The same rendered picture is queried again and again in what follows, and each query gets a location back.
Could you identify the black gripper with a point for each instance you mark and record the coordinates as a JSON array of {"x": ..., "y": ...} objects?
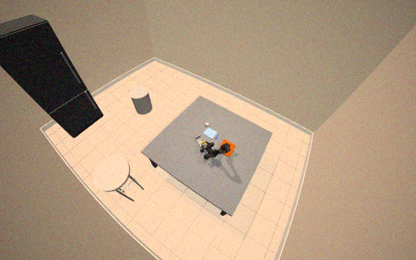
[{"x": 203, "y": 149}]

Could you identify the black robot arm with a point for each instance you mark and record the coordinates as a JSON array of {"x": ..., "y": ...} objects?
[{"x": 225, "y": 148}]

